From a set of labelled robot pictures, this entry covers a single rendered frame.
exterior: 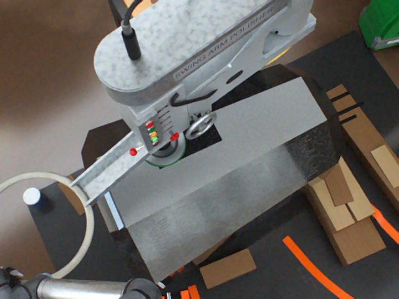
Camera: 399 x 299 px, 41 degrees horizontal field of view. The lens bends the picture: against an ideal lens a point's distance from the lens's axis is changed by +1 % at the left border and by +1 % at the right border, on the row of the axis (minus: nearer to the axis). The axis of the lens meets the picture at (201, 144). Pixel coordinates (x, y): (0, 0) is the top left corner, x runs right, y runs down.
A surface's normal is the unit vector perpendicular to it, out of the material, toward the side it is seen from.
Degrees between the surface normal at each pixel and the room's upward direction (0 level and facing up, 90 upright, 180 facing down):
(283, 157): 45
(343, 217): 0
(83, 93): 0
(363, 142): 0
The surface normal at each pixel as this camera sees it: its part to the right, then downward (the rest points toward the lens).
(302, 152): 0.32, 0.36
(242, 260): -0.03, -0.31
